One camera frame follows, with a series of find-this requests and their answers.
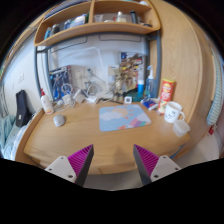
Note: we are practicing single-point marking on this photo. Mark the black bag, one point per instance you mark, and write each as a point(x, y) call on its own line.
point(23, 115)

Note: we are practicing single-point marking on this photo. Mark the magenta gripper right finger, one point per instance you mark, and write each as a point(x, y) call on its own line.
point(152, 167)

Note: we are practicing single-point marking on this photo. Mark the pastel patterned mouse pad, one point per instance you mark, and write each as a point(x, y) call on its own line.
point(122, 117)

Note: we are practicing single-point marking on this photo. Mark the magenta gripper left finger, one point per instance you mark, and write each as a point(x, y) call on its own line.
point(75, 167)

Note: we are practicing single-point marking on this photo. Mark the blue flat box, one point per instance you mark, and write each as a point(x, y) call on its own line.
point(149, 104)

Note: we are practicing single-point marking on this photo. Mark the clear plastic cup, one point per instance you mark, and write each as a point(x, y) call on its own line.
point(180, 128)

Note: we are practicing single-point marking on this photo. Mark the white power adapter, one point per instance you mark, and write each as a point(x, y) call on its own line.
point(93, 99)

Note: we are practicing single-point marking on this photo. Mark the grey computer mouse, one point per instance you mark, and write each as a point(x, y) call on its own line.
point(59, 120)

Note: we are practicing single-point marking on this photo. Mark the white red-capped lotion bottle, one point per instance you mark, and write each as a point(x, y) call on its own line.
point(46, 103)

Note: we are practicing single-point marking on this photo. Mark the white printed mug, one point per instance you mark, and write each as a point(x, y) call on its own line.
point(173, 112)

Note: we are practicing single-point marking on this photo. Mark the wooden wall shelf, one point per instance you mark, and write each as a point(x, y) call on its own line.
point(103, 16)

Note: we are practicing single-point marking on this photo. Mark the red chips can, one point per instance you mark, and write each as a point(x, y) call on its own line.
point(166, 94)

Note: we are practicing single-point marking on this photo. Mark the small white cube clock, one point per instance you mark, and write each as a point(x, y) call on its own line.
point(128, 100)

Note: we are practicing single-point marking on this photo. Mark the blue spray bottle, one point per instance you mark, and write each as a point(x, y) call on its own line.
point(150, 82)

